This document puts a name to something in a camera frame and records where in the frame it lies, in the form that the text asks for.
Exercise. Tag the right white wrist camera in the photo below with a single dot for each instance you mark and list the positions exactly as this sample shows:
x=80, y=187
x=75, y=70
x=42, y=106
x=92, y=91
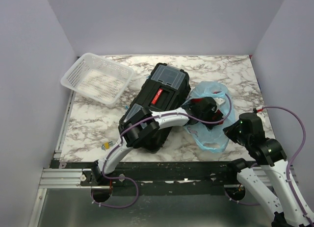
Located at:
x=259, y=112

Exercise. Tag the black mounting base rail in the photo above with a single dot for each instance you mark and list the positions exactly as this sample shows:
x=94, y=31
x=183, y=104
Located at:
x=159, y=178

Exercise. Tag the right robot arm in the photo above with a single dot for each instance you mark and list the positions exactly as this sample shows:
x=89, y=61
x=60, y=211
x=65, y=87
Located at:
x=285, y=204

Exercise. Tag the black plastic toolbox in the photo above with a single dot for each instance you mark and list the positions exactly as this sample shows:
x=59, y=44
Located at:
x=166, y=89

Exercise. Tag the white perforated plastic basket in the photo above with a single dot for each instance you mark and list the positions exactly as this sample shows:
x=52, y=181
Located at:
x=98, y=78

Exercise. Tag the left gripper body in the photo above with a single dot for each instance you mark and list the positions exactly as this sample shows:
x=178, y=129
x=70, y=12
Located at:
x=208, y=116

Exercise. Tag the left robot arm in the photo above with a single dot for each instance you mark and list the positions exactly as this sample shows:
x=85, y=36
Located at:
x=144, y=124

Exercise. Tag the light blue plastic bag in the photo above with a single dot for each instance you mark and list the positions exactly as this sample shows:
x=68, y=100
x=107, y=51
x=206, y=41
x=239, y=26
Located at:
x=213, y=140

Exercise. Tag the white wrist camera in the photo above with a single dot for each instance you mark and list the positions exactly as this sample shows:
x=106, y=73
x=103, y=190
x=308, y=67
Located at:
x=259, y=112
x=219, y=101

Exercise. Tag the red fake cherry tomatoes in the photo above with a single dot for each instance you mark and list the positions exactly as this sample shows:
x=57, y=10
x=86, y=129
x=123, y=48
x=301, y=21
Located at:
x=207, y=108

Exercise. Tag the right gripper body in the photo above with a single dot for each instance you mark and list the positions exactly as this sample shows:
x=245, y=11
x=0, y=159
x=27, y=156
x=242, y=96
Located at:
x=234, y=132

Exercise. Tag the small yellow metal connector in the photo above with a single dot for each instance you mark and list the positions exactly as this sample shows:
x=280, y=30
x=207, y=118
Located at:
x=107, y=145

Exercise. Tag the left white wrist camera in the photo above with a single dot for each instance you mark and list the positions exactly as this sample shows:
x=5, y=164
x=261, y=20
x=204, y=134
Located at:
x=219, y=101

